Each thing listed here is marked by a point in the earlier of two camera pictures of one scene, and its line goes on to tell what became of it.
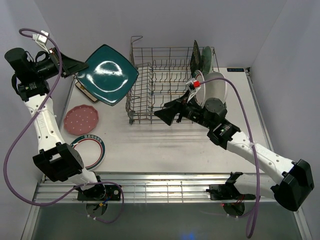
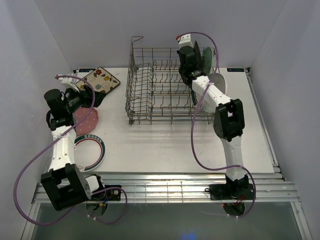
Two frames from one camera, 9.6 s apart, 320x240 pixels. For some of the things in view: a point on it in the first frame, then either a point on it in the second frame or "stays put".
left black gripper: (69, 66) to (86, 96)
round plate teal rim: (92, 150) stays put
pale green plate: (207, 60) stays put
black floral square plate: (195, 62) stays put
